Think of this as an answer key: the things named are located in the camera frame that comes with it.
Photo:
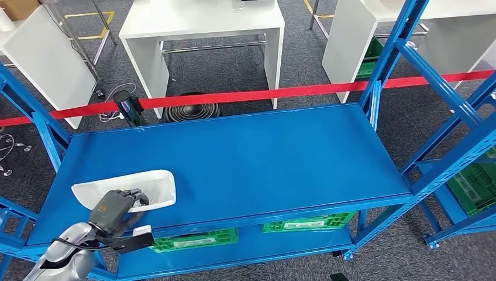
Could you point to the white curved plastic part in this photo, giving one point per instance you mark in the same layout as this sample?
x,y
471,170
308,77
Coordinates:
x,y
151,186

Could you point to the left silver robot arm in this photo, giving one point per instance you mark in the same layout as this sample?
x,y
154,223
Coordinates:
x,y
66,256

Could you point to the black robot body part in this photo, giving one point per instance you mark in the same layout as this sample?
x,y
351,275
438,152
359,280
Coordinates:
x,y
339,277

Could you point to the red barrier belt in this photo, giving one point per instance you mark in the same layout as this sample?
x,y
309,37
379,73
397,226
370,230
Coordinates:
x,y
252,94

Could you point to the black ribbed stanchion base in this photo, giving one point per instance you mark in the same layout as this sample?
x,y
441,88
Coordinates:
x,y
192,110

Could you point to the green plastic crate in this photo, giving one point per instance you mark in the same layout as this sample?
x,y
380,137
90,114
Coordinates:
x,y
310,223
476,186
193,241
368,60

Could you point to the black power adapter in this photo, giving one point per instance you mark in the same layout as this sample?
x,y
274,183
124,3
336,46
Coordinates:
x,y
100,94

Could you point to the chrome chair base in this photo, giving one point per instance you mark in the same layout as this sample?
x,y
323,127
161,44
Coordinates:
x,y
7,149

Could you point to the cardboard box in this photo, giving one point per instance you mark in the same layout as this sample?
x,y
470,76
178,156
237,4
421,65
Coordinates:
x,y
17,7

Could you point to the black stanchion post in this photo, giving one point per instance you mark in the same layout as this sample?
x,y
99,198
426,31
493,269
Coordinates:
x,y
130,108

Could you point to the chrome metal frame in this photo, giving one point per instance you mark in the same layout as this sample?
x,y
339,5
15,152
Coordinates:
x,y
77,44

